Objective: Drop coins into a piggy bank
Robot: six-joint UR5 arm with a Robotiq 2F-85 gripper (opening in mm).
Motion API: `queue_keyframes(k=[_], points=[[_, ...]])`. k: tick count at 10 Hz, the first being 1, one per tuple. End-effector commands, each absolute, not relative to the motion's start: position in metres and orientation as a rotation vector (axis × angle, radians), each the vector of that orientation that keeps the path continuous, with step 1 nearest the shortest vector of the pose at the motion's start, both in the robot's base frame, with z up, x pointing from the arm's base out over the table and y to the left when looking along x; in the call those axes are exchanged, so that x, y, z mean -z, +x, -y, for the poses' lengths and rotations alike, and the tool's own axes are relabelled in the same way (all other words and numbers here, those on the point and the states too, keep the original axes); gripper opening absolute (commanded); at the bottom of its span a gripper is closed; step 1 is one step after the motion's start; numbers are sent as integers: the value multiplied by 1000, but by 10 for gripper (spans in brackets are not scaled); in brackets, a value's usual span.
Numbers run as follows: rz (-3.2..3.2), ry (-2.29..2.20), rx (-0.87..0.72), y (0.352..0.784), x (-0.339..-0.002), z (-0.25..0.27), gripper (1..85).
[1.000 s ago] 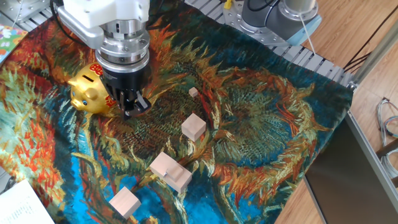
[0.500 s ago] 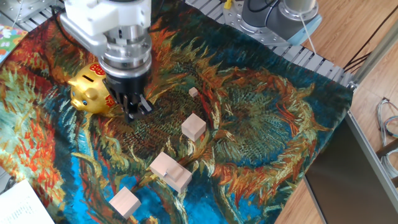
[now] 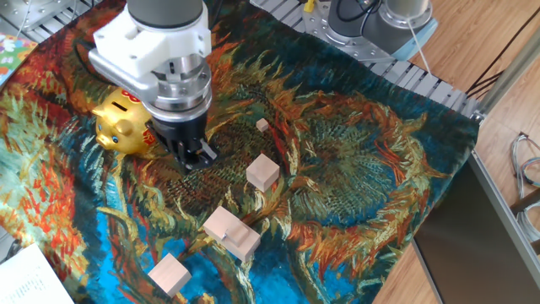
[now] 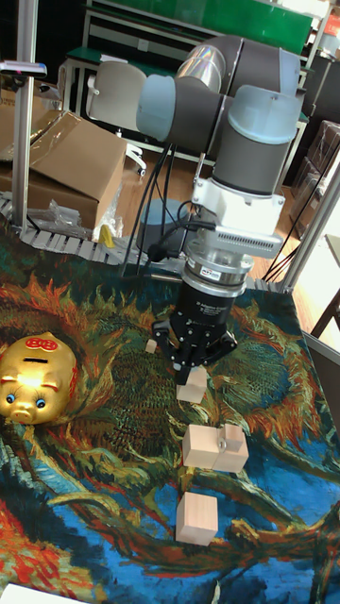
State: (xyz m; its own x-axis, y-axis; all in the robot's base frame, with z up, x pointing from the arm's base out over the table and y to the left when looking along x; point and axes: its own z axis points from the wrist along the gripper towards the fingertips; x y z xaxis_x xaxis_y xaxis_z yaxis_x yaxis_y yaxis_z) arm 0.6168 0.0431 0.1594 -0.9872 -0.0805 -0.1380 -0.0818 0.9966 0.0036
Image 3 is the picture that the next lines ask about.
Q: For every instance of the yellow plastic object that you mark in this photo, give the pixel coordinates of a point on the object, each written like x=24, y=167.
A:
x=309, y=5

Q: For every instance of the white wrist adapter bracket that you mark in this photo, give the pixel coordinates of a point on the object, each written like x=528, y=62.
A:
x=139, y=46

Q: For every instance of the tiny light wooden cube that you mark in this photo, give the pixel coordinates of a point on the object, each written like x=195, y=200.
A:
x=262, y=124

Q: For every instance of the gold piggy bank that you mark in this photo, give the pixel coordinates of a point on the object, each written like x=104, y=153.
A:
x=118, y=126

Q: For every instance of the silver robot mounting plate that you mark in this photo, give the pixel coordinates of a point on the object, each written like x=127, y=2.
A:
x=350, y=46

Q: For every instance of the medium light wooden cube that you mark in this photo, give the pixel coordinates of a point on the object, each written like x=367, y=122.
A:
x=262, y=172

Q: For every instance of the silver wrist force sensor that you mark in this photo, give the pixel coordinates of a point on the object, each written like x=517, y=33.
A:
x=185, y=93

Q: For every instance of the dark grey panel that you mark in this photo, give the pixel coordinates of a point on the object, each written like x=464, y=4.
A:
x=464, y=245

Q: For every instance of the silver coin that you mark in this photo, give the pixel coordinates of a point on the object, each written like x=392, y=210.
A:
x=225, y=237

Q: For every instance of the silver perforated metal plate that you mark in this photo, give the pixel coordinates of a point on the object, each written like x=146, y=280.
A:
x=34, y=10

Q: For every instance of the aluminium table edge rail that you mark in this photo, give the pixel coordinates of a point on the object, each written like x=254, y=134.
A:
x=502, y=213

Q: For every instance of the aluminium frame post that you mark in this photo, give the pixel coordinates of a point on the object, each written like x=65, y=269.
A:
x=506, y=74

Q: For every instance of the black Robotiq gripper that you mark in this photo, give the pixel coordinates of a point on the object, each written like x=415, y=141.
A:
x=177, y=131

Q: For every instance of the white printed paper sheet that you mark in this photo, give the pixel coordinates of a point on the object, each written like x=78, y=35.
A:
x=29, y=278

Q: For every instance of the sunflower painting tablecloth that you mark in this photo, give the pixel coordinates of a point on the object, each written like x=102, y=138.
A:
x=337, y=169

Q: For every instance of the small flat wooden block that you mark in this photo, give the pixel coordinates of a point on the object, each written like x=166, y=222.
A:
x=239, y=235

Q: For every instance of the floral patterned mat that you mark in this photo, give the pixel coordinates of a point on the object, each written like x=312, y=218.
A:
x=12, y=55

